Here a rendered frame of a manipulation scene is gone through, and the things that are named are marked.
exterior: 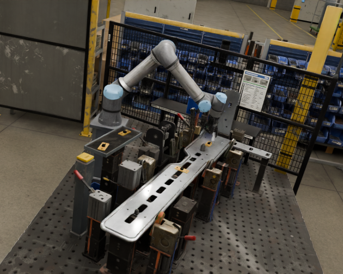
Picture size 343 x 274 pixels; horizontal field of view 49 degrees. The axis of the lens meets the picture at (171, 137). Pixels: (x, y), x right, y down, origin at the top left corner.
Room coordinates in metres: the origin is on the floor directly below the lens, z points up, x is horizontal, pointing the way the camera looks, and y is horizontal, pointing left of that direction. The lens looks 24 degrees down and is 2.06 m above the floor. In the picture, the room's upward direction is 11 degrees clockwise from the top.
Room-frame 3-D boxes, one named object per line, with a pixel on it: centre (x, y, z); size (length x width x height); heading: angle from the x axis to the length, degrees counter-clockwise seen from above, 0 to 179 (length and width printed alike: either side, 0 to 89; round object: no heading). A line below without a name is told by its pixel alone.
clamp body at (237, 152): (2.25, -0.43, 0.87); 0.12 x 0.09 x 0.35; 69
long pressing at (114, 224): (1.92, -0.09, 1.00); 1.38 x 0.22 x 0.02; 159
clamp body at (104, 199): (1.45, 0.27, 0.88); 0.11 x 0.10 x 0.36; 69
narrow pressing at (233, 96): (2.62, -0.37, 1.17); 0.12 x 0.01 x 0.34; 69
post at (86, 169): (1.60, 0.39, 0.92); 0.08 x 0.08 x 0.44; 69
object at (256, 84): (2.86, -0.55, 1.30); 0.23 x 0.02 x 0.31; 69
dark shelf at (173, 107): (2.85, -0.23, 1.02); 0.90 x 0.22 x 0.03; 69
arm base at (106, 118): (2.21, 0.41, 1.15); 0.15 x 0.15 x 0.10
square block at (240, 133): (2.58, -0.48, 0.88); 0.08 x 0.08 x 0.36; 69
